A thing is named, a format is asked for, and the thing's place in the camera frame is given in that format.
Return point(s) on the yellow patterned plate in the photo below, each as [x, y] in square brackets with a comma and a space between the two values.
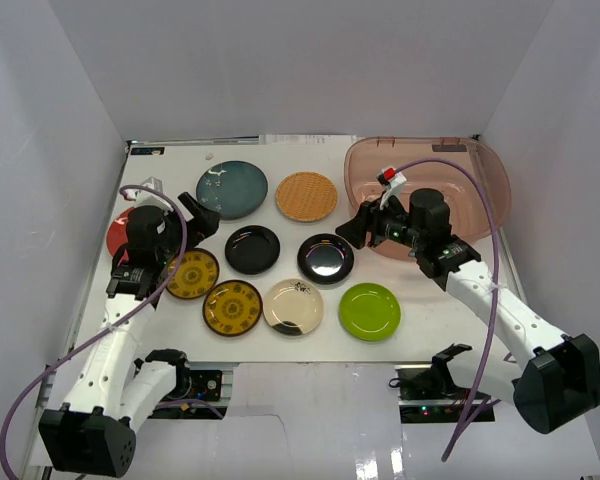
[197, 275]
[232, 308]

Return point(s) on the black plate left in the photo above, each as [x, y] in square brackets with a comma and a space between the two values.
[252, 249]

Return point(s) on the lime green plate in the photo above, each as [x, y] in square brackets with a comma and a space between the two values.
[369, 312]

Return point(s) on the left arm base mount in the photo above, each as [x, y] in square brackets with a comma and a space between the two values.
[199, 399]

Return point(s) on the red and teal plate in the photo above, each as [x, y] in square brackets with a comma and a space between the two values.
[116, 233]

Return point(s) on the cream plate with black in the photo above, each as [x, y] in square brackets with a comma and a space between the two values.
[293, 307]

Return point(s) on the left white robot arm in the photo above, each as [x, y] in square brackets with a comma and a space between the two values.
[94, 430]

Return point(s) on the glossy black plate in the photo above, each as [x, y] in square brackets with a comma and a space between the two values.
[325, 259]

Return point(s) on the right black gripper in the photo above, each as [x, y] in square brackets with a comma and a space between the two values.
[367, 219]

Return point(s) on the black label sticker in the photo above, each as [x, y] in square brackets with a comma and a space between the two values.
[146, 151]

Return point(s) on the woven bamboo plate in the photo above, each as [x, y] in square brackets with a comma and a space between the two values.
[306, 197]

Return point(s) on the pink translucent plastic bin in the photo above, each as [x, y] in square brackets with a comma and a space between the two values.
[455, 186]

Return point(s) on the dark blue ceramic plate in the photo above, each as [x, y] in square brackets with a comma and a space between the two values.
[234, 189]

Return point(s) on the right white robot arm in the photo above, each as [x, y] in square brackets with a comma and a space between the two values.
[556, 377]

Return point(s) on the papers at table back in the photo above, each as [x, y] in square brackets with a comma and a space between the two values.
[307, 139]

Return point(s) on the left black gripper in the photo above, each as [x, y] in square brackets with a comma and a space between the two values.
[196, 223]

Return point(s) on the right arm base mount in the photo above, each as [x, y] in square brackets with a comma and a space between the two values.
[426, 393]

